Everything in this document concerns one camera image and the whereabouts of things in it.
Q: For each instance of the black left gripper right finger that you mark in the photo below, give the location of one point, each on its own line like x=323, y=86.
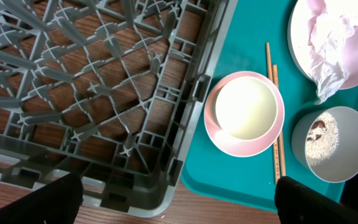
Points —
x=299, y=204

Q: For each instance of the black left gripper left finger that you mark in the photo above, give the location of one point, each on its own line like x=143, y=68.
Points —
x=57, y=202

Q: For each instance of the white rice pile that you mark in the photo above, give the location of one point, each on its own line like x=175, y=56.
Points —
x=319, y=150

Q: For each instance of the grey bowl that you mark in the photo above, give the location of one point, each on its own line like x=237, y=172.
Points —
x=343, y=164

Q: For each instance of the brown food scrap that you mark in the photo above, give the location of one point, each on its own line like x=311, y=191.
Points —
x=316, y=131

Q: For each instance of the cream white cup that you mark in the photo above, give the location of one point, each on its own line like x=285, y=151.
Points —
x=246, y=108

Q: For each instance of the white napkin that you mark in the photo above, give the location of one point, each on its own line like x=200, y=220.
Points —
x=337, y=22

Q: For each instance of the wooden chopstick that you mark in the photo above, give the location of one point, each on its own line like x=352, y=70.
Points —
x=281, y=148
x=276, y=164

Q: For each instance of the small pink bowl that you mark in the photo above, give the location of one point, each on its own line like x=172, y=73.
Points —
x=228, y=144

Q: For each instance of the grey plastic dish rack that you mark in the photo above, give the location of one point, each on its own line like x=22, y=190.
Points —
x=109, y=90

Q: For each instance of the large pink plate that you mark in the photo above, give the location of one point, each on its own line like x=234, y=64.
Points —
x=300, y=24

